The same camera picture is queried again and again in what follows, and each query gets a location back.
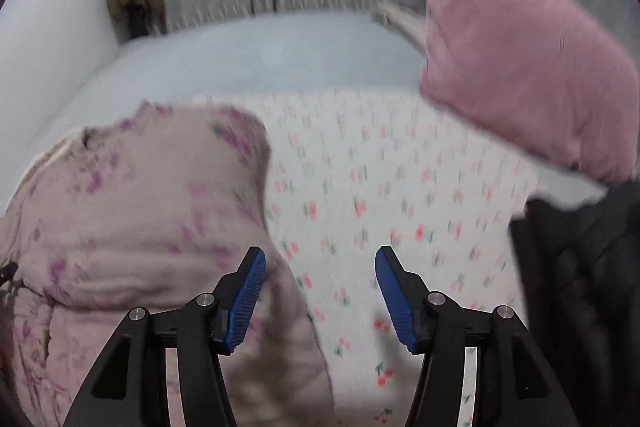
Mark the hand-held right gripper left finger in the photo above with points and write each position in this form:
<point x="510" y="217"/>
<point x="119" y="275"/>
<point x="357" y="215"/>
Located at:
<point x="246" y="302"/>

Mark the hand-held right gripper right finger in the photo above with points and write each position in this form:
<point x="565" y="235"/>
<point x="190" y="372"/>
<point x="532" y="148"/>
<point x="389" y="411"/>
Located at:
<point x="397" y="302"/>

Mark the beige floral garment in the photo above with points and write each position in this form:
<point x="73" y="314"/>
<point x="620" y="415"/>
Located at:
<point x="140" y="217"/>

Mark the white cherry print sheet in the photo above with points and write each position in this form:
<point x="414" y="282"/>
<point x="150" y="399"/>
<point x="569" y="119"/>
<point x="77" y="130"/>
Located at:
<point x="380" y="207"/>

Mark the black quilted jacket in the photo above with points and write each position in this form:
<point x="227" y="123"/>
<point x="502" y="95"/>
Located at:
<point x="585" y="307"/>

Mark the light blue bed sheet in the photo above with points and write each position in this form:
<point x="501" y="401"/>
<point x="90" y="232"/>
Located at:
<point x="250" y="57"/>

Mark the pink fluffy blanket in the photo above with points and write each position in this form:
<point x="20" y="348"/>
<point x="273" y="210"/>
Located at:
<point x="515" y="57"/>

